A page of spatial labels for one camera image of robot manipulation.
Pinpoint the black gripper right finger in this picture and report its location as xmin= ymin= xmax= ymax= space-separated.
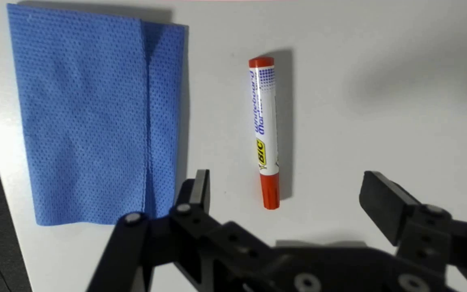
xmin=359 ymin=171 xmax=467 ymax=292

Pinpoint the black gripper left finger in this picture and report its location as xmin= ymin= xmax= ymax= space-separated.
xmin=87 ymin=168 xmax=296 ymax=292

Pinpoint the white marker with red cap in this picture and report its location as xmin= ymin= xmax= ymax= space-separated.
xmin=247 ymin=56 xmax=285 ymax=213

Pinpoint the blue folded cloth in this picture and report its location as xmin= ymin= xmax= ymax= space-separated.
xmin=6 ymin=2 xmax=192 ymax=229

